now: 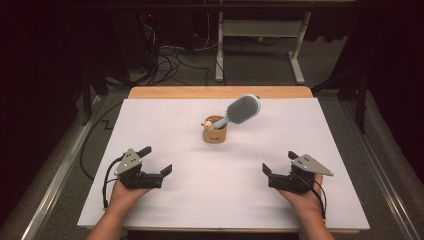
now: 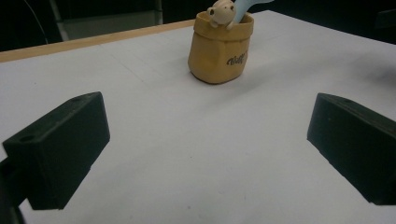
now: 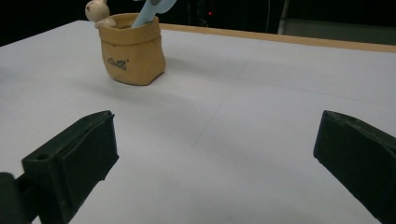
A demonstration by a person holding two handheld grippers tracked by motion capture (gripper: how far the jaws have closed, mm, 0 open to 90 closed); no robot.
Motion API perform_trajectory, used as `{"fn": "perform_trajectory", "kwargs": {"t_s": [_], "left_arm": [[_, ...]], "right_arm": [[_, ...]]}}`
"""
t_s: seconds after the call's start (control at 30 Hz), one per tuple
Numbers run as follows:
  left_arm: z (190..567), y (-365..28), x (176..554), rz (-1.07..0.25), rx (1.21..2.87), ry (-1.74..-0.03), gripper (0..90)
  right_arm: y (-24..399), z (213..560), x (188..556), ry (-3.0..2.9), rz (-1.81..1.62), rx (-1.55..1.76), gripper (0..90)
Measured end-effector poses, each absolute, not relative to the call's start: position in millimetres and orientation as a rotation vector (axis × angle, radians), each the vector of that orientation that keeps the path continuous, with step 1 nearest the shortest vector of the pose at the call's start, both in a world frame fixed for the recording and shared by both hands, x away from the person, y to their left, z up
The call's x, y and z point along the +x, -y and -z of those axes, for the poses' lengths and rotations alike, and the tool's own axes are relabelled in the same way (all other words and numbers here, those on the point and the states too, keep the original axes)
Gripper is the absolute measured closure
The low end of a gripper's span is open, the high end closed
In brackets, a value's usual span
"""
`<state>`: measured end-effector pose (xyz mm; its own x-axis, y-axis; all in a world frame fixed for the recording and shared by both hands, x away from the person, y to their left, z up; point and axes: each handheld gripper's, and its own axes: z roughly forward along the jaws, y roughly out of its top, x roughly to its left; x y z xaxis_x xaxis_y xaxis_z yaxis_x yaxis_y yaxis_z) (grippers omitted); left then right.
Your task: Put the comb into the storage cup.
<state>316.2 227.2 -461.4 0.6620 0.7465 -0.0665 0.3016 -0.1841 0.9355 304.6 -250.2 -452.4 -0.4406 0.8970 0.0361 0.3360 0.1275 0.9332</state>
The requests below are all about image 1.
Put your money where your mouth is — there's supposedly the light blue hairbrush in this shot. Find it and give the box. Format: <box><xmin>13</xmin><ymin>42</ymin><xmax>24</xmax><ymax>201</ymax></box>
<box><xmin>211</xmin><ymin>93</ymin><xmax>262</xmax><ymax>131</ymax></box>

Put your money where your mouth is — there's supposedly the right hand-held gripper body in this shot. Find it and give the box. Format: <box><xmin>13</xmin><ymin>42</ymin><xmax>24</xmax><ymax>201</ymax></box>
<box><xmin>267</xmin><ymin>154</ymin><xmax>335</xmax><ymax>195</ymax></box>

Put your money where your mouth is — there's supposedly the hand-held gripper cable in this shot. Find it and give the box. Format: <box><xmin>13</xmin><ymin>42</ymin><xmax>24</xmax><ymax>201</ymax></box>
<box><xmin>311</xmin><ymin>186</ymin><xmax>328</xmax><ymax>221</ymax></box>
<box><xmin>102</xmin><ymin>156</ymin><xmax>124</xmax><ymax>210</ymax></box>

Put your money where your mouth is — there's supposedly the white table sheet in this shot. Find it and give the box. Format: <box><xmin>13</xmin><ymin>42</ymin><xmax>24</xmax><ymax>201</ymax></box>
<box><xmin>77</xmin><ymin>97</ymin><xmax>371</xmax><ymax>231</ymax></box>

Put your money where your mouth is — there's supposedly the long black floor cable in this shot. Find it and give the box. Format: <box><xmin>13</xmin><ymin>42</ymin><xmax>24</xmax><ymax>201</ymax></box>
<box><xmin>79</xmin><ymin>100</ymin><xmax>124</xmax><ymax>182</ymax></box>

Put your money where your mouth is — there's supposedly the aluminium floor rail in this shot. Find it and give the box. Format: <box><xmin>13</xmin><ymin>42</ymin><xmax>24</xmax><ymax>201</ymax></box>
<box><xmin>338</xmin><ymin>99</ymin><xmax>422</xmax><ymax>240</ymax></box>
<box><xmin>19</xmin><ymin>94</ymin><xmax>108</xmax><ymax>240</ymax></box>

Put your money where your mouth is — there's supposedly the black metal stand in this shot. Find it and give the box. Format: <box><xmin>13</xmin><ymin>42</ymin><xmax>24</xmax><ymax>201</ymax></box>
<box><xmin>311</xmin><ymin>66</ymin><xmax>369</xmax><ymax>134</ymax></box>
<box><xmin>79</xmin><ymin>64</ymin><xmax>111</xmax><ymax>127</ymax></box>

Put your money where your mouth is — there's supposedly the tangle of black floor cables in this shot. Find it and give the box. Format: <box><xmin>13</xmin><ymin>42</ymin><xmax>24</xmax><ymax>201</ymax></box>
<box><xmin>143</xmin><ymin>23</ymin><xmax>221</xmax><ymax>87</ymax></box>

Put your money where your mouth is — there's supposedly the person's right hand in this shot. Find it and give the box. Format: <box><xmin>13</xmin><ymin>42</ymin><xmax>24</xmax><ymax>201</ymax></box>
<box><xmin>277</xmin><ymin>173</ymin><xmax>325</xmax><ymax>218</ymax></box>

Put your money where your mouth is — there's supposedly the right hand-held gripper cable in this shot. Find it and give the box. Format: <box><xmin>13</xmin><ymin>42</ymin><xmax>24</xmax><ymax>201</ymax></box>
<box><xmin>311</xmin><ymin>186</ymin><xmax>328</xmax><ymax>221</ymax></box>

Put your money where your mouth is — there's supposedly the person's left hand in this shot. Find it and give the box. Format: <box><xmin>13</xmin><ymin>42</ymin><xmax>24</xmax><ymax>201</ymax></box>
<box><xmin>105</xmin><ymin>179</ymin><xmax>152</xmax><ymax>214</ymax></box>

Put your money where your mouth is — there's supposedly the white metal desk frame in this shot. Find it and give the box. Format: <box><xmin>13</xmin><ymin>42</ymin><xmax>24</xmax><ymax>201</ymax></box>
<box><xmin>214</xmin><ymin>11</ymin><xmax>313</xmax><ymax>86</ymax></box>

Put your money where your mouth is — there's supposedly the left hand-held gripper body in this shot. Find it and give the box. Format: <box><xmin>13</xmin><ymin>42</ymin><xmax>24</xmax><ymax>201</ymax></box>
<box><xmin>114</xmin><ymin>148</ymin><xmax>166</xmax><ymax>191</ymax></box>

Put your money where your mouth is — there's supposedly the left hand-held gripper cable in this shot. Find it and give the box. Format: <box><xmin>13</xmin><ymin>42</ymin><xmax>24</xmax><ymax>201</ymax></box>
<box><xmin>102</xmin><ymin>156</ymin><xmax>124</xmax><ymax>210</ymax></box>

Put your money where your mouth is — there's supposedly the small wooden cup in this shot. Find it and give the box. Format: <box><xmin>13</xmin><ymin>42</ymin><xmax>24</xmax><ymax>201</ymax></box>
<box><xmin>202</xmin><ymin>115</ymin><xmax>229</xmax><ymax>145</ymax></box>

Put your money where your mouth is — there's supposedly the dark computer tower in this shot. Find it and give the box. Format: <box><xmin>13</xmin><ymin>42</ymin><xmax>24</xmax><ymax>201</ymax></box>
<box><xmin>109</xmin><ymin>9</ymin><xmax>161</xmax><ymax>84</ymax></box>

